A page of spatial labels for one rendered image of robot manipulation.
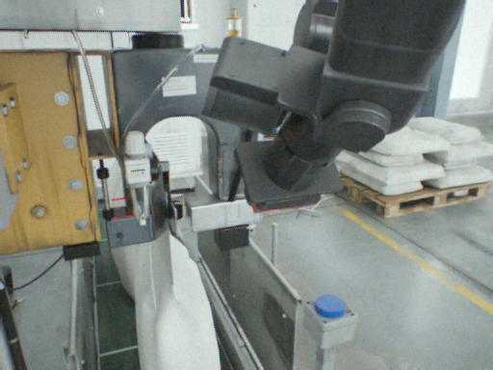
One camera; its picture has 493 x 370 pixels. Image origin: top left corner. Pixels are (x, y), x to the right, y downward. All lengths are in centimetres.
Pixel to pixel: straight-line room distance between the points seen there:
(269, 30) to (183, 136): 158
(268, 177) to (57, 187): 41
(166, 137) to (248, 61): 324
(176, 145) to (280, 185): 319
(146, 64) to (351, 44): 48
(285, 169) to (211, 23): 455
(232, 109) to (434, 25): 15
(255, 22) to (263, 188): 407
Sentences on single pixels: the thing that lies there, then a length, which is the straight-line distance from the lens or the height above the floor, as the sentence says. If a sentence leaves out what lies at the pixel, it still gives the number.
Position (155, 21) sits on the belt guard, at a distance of 68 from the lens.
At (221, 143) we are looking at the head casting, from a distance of 71.
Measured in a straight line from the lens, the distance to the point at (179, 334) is 87.
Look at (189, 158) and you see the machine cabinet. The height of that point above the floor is 34.
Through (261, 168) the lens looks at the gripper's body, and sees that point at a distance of 39.
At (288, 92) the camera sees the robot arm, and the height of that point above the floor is 132.
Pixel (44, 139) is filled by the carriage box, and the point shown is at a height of 121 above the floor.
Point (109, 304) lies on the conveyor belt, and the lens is 170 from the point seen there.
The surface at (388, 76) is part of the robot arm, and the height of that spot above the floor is 134.
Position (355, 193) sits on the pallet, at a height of 8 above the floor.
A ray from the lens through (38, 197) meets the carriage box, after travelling 71.
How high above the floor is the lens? 135
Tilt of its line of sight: 21 degrees down
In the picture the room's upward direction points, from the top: straight up
